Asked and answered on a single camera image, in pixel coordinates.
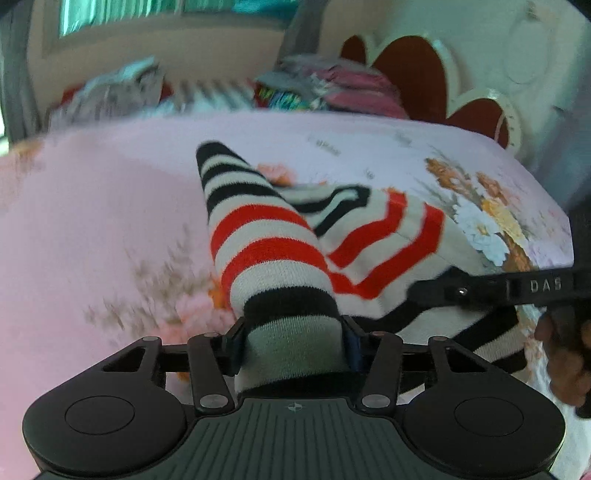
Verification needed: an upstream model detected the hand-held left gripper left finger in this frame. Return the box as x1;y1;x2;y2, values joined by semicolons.
99;318;248;414

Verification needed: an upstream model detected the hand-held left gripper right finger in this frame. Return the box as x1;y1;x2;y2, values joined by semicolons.
341;315;491;412

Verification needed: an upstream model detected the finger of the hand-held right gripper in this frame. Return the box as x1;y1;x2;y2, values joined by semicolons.
405;270;509;309

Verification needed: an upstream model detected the black white red striped sweater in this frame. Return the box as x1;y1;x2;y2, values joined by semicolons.
196;141;528;403

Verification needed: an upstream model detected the stack of folded clothes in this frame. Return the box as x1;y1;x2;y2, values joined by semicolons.
254;54;411;121

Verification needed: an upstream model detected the pile of crumpled grey clothes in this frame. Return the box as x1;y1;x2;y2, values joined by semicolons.
46;57;177;134

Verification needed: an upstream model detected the person's right hand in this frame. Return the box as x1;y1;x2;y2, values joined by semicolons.
534;306;591;409

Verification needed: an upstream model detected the pink floral bedsheet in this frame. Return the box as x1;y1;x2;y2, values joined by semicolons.
0;108;591;480

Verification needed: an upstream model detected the red and white scalloped headboard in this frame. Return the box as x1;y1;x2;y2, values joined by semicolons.
339;32;525;153

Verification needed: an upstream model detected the grey white striped pillow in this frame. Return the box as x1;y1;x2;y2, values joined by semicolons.
178;78;259;112

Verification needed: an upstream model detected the grey curtain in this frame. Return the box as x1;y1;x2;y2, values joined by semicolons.
277;0;334;62
0;0;38;140

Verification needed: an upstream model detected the window with green glass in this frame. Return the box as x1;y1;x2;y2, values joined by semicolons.
44;0;301;52

